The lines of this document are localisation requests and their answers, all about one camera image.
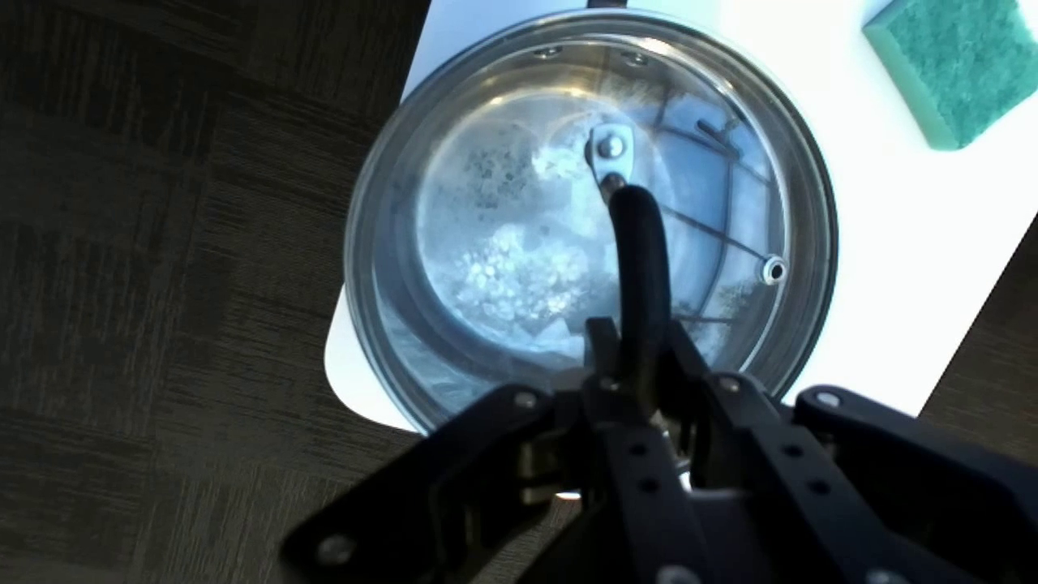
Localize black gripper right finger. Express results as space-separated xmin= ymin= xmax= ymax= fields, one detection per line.
xmin=658 ymin=322 xmax=1038 ymax=584

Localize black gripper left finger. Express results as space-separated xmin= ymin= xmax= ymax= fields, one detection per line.
xmin=281 ymin=317 xmax=707 ymax=584

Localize glass lid with black handle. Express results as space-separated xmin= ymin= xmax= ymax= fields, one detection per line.
xmin=340 ymin=11 xmax=844 ymax=438

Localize green sponge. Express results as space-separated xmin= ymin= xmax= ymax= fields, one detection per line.
xmin=859 ymin=0 xmax=1038 ymax=154

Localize silver saucepan with black handle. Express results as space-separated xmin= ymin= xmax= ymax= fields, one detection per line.
xmin=340 ymin=0 xmax=844 ymax=438

